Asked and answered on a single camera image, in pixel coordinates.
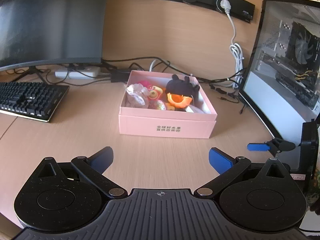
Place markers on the white desk power strip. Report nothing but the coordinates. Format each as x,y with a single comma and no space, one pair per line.
86,73

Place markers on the white grey adapter block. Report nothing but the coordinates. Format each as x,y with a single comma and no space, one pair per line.
193,109

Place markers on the pink cardboard box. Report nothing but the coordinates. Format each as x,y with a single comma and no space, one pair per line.
172,124

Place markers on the black computer monitor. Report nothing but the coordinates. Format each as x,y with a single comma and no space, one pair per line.
44,32

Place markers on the black plush toy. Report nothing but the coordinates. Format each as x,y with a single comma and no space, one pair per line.
182,87

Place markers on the black keyboard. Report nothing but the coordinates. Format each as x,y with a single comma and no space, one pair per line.
31,100

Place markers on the hello kitty toy camera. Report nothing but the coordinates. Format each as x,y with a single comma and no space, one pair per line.
155,92

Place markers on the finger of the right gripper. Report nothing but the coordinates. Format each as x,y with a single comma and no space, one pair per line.
273,146

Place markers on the orange plastic toy piece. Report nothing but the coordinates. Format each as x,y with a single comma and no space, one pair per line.
179,101

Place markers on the pink yellow cake toy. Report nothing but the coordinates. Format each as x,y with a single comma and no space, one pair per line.
157,105

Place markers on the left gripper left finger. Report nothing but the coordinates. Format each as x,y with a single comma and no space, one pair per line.
92,169

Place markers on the pink plastic strainer scoop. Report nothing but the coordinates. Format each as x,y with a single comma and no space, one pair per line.
145,83

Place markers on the white glass computer case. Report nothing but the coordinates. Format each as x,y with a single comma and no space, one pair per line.
281,82

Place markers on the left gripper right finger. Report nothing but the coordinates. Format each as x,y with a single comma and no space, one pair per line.
228,168

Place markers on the white pink wrapper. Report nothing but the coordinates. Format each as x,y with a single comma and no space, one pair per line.
137,96

